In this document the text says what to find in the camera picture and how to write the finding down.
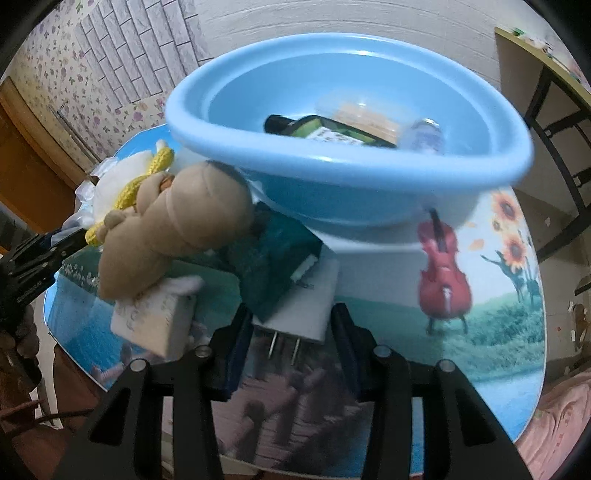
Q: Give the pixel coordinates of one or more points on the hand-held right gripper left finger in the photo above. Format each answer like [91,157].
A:
[238,353]

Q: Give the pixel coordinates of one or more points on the table with printed picture top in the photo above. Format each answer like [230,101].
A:
[485,323]

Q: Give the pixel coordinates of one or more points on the small bottle with blue label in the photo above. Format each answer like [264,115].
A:
[422,136]

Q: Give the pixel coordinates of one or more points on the blue plastic basin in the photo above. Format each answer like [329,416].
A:
[323,175]

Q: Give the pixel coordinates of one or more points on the white patterned tissue pack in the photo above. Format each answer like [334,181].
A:
[152,318]

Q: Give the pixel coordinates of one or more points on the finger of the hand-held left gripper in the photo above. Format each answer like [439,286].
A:
[51,242]
[32,272]

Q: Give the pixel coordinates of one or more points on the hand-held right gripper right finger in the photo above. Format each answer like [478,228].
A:
[344,353]

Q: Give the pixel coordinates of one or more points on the person's left hand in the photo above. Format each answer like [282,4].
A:
[28,332]

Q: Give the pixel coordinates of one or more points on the clear plastic snack container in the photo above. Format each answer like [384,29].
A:
[364,110]

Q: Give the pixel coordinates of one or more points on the dark bottle with label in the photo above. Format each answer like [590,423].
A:
[300,127]

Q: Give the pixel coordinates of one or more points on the beige plush toy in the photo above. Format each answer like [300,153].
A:
[194,207]

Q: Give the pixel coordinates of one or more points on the pink bedding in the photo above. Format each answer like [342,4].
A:
[563,415]

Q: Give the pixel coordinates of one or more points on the dark teal packet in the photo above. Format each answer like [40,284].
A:
[272,263]

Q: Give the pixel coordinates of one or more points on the wooden desk with black legs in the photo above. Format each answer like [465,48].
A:
[549,87]

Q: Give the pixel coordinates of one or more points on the white power adapter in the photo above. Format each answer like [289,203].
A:
[304,314]

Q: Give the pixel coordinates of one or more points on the person's legs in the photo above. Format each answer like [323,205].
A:
[69,383]

